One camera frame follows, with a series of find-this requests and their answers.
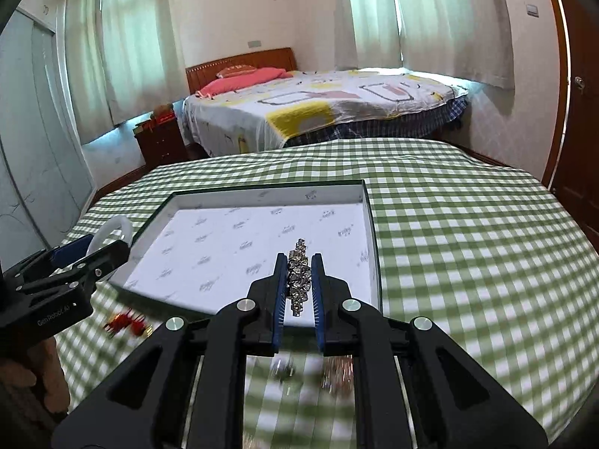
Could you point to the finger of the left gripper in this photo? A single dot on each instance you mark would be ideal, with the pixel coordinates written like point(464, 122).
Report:
point(46, 261)
point(95, 266)

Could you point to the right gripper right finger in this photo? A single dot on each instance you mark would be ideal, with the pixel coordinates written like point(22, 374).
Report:
point(346, 326)

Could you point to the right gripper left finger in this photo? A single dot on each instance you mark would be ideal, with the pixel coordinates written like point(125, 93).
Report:
point(250, 326)

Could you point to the white jade bangle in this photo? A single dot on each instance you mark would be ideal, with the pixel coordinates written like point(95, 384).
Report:
point(119, 223)

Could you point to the red tassel knot ornament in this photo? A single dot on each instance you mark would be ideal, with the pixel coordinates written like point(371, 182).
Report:
point(128, 321)

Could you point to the white jewelry tray box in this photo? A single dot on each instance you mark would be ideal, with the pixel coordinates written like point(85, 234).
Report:
point(201, 250)

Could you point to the person's left hand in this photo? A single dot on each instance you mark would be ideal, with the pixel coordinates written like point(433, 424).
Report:
point(39, 363)

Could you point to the grey wardrobe sliding door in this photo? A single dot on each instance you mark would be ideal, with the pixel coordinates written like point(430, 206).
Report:
point(45, 183)

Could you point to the dark wooden nightstand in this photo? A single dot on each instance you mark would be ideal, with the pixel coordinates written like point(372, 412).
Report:
point(160, 141)

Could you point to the green checkered tablecloth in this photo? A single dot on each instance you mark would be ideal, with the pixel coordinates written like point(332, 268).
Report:
point(485, 251)

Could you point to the red items on nightstand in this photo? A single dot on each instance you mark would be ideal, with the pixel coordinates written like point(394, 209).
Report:
point(156, 116)

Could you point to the left white curtain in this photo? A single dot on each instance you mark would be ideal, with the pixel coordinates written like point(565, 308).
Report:
point(123, 59)

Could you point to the white curtain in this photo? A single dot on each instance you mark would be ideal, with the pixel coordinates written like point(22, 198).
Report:
point(123, 59)
point(466, 39)

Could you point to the bed with patterned bedspread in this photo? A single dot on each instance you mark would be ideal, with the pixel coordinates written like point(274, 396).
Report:
point(302, 108)

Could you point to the wooden headboard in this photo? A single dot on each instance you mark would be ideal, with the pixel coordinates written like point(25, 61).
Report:
point(202, 74)

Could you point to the pink pillow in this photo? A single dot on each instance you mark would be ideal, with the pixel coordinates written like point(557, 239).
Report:
point(242, 81)

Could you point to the red patterned pillow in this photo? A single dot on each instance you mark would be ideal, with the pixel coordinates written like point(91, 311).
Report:
point(235, 71)

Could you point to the brown wooden door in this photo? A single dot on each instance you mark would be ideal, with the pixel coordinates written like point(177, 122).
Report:
point(571, 171)

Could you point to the right white curtain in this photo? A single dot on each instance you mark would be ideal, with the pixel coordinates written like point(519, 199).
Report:
point(466, 39)

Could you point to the white wall switch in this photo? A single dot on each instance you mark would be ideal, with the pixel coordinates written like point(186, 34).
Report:
point(532, 10)

